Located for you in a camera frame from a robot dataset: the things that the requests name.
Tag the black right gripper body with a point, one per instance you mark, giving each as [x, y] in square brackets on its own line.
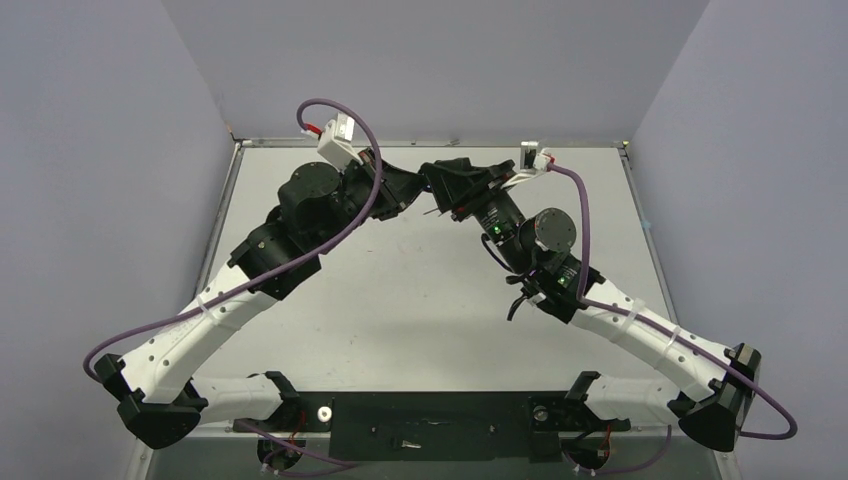
[477, 198]

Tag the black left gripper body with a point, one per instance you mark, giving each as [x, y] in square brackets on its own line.
[365, 178]

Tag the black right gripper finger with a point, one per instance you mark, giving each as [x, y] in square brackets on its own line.
[477, 166]
[452, 183]

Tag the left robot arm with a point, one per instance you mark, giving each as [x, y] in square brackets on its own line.
[160, 396]

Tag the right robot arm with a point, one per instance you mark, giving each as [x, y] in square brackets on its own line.
[702, 387]

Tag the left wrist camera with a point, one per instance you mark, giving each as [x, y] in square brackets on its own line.
[334, 141]

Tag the aluminium table edge rail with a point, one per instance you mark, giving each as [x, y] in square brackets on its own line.
[303, 142]

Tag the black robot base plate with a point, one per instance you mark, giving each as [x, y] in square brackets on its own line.
[440, 426]

